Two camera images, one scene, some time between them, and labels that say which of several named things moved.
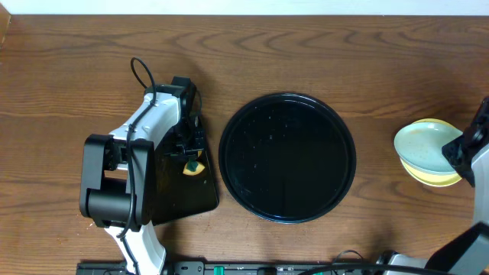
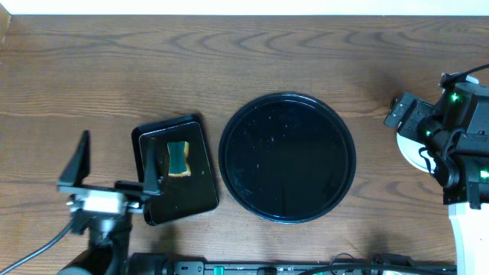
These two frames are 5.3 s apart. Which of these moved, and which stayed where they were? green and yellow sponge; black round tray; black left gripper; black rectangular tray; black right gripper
Moved: black right gripper; black left gripper; green and yellow sponge
Stayed: black rectangular tray; black round tray
